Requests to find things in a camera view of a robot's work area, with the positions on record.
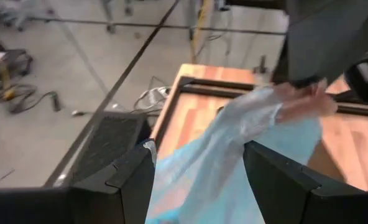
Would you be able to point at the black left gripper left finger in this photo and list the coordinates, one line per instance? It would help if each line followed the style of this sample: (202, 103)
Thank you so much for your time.
(94, 205)

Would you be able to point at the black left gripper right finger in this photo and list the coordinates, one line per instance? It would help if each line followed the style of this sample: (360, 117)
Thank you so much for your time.
(296, 202)

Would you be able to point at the grey plastic trash bin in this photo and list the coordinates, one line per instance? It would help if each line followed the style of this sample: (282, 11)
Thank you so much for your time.
(324, 37)

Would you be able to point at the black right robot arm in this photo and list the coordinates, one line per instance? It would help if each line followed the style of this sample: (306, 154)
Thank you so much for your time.
(352, 88)

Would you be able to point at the black power strip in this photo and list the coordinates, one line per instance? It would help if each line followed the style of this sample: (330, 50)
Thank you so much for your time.
(56, 102)

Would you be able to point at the white power strip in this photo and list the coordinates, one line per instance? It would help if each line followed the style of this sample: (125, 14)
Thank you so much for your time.
(159, 93)

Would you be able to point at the black rolling stand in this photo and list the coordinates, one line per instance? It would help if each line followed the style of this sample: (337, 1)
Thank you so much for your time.
(19, 57)

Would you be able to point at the black aluminium table frame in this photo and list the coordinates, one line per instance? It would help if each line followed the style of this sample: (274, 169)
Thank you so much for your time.
(215, 90)

